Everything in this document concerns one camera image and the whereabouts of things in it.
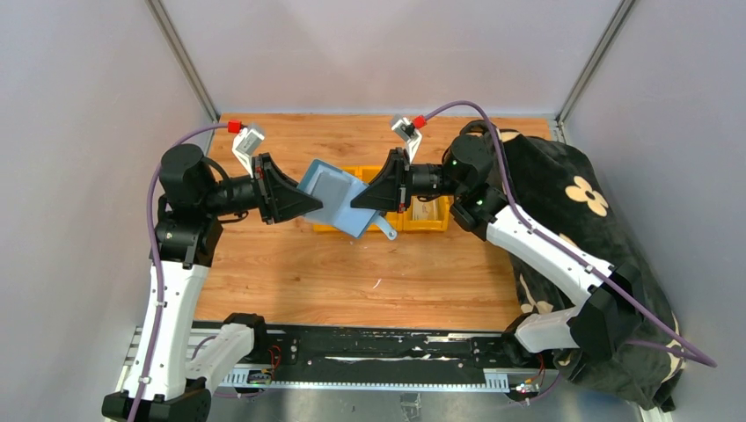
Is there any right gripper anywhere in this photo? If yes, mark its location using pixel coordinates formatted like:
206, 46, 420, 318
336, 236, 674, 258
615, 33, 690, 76
351, 148, 465, 215

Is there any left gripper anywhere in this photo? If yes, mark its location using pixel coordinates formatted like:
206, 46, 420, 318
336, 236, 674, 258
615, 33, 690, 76
202, 153, 324, 224

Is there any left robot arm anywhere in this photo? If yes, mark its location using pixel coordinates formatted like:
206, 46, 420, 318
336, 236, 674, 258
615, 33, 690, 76
101, 143, 322, 421

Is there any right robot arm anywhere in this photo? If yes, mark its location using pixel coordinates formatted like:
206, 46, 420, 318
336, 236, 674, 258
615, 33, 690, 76
350, 135, 643, 367

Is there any gold cards stack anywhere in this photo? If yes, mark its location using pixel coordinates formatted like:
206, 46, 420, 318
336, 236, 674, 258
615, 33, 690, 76
412, 200, 440, 222

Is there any middle yellow bin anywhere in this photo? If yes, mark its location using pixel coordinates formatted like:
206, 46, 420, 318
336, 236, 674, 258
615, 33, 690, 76
356, 165, 403, 231

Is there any right yellow bin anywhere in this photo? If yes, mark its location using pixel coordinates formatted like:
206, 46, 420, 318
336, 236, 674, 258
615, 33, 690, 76
403, 196, 451, 232

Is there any black floral plush blanket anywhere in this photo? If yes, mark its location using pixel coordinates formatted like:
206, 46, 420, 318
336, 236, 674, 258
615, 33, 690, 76
501, 128, 686, 411

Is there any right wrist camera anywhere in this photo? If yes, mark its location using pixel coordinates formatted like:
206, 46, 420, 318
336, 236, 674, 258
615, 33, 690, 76
390, 114, 423, 164

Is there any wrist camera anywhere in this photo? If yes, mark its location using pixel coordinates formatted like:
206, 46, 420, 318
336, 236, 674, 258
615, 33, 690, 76
390, 114, 423, 164
232, 124, 266, 178

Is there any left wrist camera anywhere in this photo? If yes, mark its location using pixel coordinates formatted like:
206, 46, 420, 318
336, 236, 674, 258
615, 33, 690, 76
232, 124, 266, 178

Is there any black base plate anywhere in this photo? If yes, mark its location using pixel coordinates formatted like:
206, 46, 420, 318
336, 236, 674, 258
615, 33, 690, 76
212, 324, 562, 387

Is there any aluminium frame rail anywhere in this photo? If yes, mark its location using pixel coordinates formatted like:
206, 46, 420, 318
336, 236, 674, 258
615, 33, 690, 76
105, 327, 671, 422

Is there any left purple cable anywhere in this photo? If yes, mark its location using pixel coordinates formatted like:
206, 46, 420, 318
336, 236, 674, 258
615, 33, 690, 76
125, 120, 258, 422

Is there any purple cable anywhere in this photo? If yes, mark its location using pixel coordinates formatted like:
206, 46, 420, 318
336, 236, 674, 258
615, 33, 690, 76
411, 99, 719, 369
125, 120, 258, 422

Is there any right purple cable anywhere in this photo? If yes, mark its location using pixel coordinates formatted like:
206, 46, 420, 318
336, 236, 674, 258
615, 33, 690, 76
411, 99, 719, 369

